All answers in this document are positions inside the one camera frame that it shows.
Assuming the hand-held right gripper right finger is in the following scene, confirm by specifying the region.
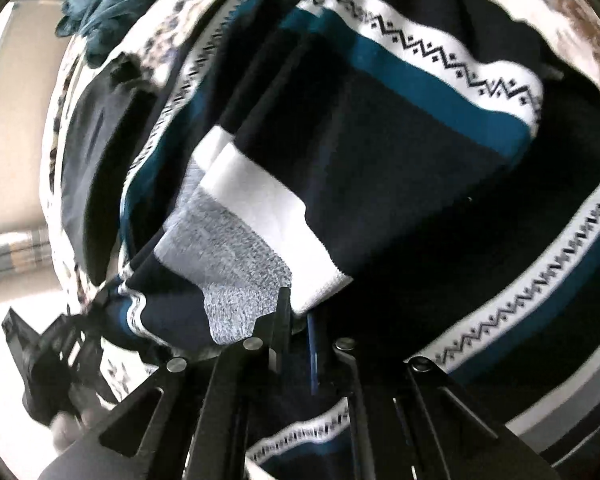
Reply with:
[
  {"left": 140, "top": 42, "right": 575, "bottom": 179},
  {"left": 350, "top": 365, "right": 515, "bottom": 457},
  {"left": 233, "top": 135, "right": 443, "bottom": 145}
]
[{"left": 307, "top": 314, "right": 562, "bottom": 480}]

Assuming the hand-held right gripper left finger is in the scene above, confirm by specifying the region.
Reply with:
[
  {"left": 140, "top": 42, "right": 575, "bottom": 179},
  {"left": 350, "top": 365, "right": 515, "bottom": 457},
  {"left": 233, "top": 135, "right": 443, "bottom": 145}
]
[{"left": 99, "top": 287, "right": 294, "bottom": 480}]

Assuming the navy teal striped knit sweater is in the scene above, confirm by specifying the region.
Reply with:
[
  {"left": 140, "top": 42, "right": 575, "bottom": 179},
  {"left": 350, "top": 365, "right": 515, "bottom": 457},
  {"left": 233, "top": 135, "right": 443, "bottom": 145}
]
[{"left": 97, "top": 0, "right": 600, "bottom": 480}]

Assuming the dark navy garment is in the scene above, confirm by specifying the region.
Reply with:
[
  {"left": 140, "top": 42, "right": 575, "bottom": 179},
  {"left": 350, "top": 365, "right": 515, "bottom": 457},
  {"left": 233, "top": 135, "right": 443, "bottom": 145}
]
[{"left": 59, "top": 54, "right": 157, "bottom": 287}]

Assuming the white printed blanket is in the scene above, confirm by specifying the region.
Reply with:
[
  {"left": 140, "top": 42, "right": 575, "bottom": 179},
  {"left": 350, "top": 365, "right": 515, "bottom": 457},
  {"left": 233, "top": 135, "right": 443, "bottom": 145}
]
[{"left": 39, "top": 0, "right": 600, "bottom": 411}]

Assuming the teal cloth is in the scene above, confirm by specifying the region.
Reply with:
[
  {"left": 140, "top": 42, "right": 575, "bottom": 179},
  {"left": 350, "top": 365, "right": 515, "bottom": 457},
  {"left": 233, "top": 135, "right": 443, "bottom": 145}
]
[{"left": 55, "top": 0, "right": 157, "bottom": 67}]

